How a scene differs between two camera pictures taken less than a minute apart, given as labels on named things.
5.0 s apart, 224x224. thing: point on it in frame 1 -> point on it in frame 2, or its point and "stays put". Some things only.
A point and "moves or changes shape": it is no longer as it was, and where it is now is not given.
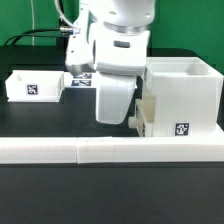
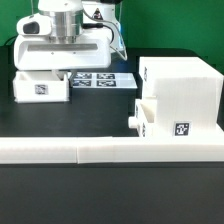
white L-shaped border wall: x=118 y=149 stays put
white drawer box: x=35 y=86 moves or changes shape
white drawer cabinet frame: x=188 y=97 stays put
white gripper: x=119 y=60 -> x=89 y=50
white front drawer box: x=145 y=116 stays put
